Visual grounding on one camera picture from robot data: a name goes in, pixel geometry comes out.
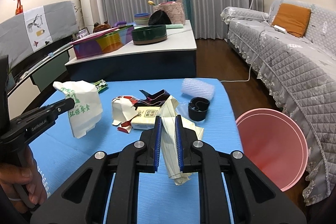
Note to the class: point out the white power adapter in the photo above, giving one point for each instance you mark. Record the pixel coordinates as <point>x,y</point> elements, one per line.
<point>280,29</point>

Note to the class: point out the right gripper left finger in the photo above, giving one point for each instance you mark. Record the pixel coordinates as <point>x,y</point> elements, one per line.
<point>105,188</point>

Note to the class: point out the pink woven basket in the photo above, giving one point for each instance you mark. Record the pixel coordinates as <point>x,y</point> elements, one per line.
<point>174,10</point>

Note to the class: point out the white foam net sleeve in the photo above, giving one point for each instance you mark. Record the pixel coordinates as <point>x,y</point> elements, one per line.
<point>198,88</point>

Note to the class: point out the black hat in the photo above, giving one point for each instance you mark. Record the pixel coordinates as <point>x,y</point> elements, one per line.
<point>159,17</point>

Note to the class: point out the orange cushion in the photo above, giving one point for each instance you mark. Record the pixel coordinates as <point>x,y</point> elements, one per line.
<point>293,18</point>

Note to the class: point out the pink plastic bin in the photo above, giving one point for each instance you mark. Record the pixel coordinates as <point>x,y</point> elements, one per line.
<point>275,144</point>

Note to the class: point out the stacked coloured bowls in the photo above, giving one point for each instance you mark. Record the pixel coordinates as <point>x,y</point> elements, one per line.
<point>141,19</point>

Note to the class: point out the green snack wrapper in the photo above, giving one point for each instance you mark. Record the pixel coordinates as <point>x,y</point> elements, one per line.
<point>101,85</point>

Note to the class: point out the covered television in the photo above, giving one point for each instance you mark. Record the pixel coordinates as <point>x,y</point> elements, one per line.
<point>32,30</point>

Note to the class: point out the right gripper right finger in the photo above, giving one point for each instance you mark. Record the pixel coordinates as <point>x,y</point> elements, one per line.
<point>231,188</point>

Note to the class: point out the black plastic cup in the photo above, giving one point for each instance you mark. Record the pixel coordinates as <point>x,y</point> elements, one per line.
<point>198,108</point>

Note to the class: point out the white paper carton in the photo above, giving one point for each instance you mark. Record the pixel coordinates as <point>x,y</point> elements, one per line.
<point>167,112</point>

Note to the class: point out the white blue coffee table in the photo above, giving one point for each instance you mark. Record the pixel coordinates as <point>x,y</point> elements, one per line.
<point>174,58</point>

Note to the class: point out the colourful storage box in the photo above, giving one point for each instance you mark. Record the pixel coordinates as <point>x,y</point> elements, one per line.
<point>101,42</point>

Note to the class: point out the grey quilted sofa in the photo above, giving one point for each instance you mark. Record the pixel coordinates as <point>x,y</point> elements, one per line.
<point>300,76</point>

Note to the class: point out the mint green flat tray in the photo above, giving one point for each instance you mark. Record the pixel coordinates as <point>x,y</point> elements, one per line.
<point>174,26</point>

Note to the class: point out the white paper bag green print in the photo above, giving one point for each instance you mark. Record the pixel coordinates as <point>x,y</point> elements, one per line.
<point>87,111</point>

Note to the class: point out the torn red white carton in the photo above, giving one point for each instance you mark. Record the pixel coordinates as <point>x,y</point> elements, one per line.
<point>124,109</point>

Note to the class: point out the left hand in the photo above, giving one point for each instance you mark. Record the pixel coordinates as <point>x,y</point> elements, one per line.
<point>28,177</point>

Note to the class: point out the dark green round bowl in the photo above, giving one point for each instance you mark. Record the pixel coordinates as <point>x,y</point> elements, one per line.
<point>149,35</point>

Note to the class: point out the black red folded packaging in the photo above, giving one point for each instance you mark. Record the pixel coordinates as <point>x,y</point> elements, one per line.
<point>152,100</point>

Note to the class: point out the small cream box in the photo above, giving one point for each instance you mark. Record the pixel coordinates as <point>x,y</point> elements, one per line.
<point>146,118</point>

